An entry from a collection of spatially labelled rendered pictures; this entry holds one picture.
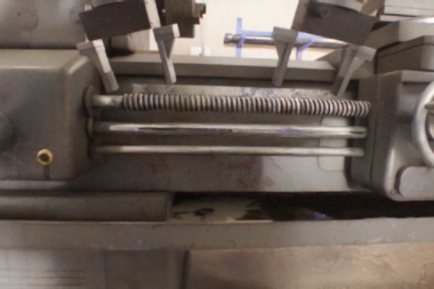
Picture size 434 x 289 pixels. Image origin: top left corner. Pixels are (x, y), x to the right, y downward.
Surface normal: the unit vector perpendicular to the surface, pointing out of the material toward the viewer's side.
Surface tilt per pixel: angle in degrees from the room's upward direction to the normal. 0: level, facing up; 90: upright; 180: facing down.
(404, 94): 90
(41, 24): 90
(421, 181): 90
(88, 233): 90
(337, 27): 114
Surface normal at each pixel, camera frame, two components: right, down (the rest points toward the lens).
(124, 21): -0.13, 0.51
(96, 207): 0.07, 0.13
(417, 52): -1.00, -0.01
